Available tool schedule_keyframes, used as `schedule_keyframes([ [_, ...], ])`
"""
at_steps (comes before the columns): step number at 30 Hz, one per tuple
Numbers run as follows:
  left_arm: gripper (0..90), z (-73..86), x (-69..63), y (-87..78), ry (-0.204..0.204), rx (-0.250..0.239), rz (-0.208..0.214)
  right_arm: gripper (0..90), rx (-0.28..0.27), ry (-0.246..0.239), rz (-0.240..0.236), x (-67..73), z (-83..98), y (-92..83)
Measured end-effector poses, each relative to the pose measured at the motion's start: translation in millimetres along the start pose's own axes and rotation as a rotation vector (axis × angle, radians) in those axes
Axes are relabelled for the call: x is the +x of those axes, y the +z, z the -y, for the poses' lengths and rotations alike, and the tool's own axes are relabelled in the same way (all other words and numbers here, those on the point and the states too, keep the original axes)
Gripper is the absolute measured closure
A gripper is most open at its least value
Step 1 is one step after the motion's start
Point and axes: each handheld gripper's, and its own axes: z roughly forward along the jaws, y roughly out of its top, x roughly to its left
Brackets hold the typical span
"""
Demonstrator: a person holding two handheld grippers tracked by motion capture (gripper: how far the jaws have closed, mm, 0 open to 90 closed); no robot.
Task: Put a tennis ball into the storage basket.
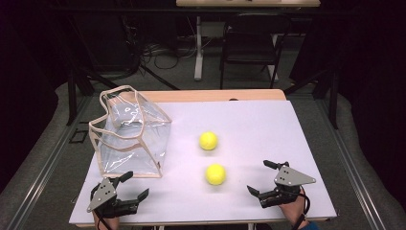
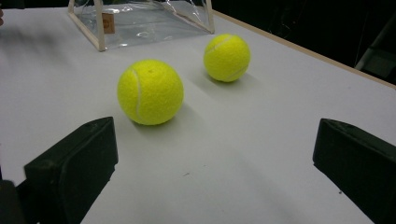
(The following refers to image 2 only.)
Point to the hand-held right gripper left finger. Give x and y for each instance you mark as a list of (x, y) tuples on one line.
[(74, 168)]

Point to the clear bag with beige trim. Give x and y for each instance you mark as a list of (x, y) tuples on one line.
[(140, 21)]

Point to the yellow tennis ball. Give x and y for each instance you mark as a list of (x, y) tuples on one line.
[(152, 93), (227, 59)]

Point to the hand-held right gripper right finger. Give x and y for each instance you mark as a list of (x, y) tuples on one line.
[(358, 168)]

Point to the grey metal stand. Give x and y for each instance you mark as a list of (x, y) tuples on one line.
[(378, 59)]

